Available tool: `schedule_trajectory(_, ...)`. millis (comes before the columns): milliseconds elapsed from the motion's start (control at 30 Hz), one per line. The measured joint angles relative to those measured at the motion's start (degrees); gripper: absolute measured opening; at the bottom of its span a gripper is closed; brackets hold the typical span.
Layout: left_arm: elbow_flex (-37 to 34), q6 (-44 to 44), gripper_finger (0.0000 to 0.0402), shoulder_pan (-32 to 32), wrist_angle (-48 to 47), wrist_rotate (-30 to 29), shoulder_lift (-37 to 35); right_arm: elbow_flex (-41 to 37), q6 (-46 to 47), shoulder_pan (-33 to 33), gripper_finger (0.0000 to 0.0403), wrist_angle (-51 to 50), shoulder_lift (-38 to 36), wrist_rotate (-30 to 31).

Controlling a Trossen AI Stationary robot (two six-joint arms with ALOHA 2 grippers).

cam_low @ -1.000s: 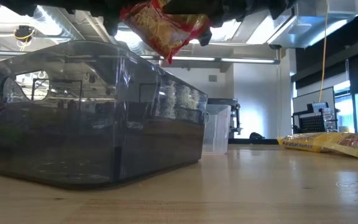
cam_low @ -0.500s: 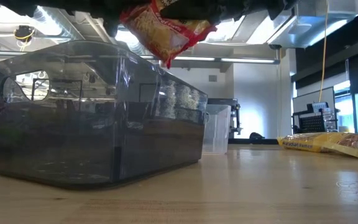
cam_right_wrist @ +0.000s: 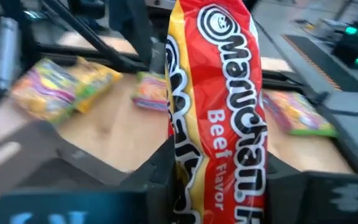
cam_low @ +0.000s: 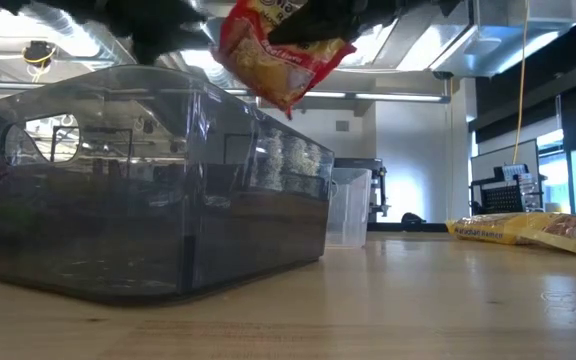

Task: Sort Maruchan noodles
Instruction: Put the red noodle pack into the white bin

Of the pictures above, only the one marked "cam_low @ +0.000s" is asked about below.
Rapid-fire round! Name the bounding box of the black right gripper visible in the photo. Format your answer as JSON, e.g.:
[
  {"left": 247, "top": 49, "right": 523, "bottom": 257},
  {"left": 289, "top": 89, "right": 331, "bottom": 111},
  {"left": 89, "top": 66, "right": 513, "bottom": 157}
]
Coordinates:
[{"left": 266, "top": 0, "right": 469, "bottom": 45}]

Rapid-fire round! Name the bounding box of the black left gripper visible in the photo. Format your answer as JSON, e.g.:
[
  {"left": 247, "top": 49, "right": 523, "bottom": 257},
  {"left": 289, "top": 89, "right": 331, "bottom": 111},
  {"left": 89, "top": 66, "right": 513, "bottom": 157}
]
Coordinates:
[{"left": 105, "top": 0, "right": 209, "bottom": 67}]

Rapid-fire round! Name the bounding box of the red Maruchan noodle pack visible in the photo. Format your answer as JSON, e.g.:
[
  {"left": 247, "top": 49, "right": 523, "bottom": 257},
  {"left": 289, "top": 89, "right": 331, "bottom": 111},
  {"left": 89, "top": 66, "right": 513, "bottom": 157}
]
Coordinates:
[{"left": 211, "top": 0, "right": 358, "bottom": 120}]

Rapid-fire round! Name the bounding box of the ceiling light strip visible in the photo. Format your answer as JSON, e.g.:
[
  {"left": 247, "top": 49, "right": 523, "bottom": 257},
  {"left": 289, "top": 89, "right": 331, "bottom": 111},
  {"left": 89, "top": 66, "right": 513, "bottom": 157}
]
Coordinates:
[{"left": 305, "top": 89, "right": 452, "bottom": 104}]

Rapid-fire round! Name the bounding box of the clear plastic bin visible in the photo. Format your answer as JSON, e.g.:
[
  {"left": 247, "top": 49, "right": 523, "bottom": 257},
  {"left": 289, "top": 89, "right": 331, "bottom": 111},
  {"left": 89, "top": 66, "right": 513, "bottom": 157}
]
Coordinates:
[{"left": 324, "top": 167, "right": 373, "bottom": 250}]

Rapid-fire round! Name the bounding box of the dark smoked plastic bin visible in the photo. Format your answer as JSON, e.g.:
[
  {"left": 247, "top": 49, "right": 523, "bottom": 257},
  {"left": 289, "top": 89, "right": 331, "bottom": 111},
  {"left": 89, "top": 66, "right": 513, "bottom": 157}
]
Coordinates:
[{"left": 0, "top": 64, "right": 336, "bottom": 305}]

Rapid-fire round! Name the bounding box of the white partition board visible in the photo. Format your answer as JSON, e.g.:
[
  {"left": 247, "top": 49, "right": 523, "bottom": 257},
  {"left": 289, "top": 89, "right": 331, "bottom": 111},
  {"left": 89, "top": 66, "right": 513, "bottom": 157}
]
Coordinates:
[{"left": 469, "top": 138, "right": 540, "bottom": 202}]

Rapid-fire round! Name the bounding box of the black ceiling device yellow cable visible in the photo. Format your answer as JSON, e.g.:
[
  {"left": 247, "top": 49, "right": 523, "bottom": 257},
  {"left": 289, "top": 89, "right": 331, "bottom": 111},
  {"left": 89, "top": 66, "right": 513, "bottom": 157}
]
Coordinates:
[{"left": 20, "top": 39, "right": 60, "bottom": 84}]

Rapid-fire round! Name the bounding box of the silver ventilation duct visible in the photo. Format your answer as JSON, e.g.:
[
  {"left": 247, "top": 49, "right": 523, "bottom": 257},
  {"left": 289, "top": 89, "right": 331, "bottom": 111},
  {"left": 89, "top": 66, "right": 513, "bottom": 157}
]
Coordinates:
[{"left": 427, "top": 0, "right": 576, "bottom": 80}]

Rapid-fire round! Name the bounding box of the yellow extension cord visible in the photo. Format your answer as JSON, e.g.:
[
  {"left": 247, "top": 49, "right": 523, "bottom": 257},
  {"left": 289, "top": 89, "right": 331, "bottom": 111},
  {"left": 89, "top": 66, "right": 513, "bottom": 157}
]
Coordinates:
[{"left": 511, "top": 0, "right": 532, "bottom": 166}]

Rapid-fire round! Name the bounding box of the black aluminium table frame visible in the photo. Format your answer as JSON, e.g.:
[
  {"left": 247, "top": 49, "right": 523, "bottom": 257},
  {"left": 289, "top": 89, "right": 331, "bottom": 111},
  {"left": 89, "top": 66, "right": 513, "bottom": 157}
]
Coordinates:
[{"left": 366, "top": 221, "right": 450, "bottom": 233}]

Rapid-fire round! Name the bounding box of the black wire cart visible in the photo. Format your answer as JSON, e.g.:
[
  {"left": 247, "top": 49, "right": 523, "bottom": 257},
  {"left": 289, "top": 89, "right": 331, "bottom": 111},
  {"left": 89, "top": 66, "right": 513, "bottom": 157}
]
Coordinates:
[{"left": 469, "top": 163, "right": 545, "bottom": 217}]

